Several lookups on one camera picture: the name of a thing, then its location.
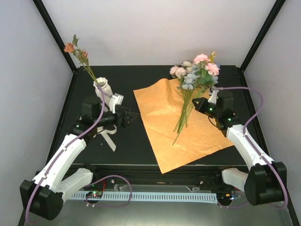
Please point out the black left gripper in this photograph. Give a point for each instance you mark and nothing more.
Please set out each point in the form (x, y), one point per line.
(124, 123)

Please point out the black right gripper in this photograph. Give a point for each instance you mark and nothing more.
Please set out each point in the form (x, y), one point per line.
(201, 106)

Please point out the white ribbed vase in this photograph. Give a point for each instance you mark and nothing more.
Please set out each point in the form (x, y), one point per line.
(107, 91)

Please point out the pastel artificial flower bunch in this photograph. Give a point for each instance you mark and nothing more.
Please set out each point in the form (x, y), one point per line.
(186, 78)

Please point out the cream printed ribbon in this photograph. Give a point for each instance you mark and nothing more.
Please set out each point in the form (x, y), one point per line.
(105, 133)

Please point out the pink rose flower stem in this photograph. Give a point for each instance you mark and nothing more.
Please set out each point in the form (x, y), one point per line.
(207, 72)

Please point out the orange wrapping paper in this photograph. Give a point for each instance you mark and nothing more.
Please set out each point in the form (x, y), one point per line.
(160, 108)

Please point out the coral rose flower stem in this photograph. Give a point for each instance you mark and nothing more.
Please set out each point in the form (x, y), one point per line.
(80, 54)

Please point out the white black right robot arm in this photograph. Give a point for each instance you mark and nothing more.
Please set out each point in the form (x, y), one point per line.
(265, 181)

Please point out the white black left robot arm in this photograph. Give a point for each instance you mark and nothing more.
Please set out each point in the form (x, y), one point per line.
(47, 192)

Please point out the left small circuit board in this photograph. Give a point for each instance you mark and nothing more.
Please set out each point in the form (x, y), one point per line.
(94, 194)

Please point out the small circuit board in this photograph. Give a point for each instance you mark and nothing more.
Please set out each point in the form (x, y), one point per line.
(226, 196)
(94, 194)

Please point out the right small circuit board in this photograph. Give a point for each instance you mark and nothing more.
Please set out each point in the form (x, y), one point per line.
(226, 196)

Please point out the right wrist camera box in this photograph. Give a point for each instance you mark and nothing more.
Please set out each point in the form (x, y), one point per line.
(213, 97)

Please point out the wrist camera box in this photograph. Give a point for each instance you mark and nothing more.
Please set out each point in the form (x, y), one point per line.
(116, 99)
(213, 97)

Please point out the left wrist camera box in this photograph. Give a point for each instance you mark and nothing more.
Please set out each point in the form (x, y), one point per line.
(116, 99)

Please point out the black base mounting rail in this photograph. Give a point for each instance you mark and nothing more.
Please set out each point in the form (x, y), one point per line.
(204, 176)

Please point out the light blue slotted cable duct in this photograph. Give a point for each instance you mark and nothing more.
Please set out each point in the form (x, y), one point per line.
(149, 197)

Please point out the black right frame post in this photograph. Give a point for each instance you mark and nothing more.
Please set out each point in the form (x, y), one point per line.
(277, 6)

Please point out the black frame post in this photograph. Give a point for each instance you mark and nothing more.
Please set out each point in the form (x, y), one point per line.
(277, 6)
(54, 32)

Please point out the black left frame post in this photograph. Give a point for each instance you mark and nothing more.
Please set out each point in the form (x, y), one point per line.
(54, 32)

